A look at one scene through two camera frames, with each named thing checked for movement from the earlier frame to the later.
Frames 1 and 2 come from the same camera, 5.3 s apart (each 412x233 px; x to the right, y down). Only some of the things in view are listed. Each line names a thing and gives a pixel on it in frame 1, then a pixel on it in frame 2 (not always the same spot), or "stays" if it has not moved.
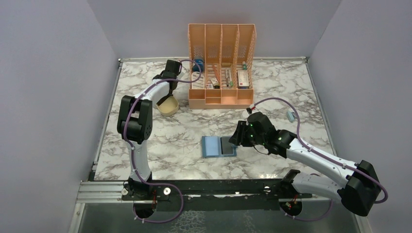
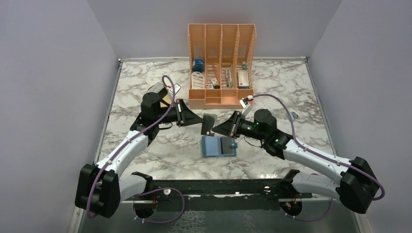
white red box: [243, 78] stays
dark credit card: [226, 147] stays
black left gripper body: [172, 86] -> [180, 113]
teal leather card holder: [217, 146] stays
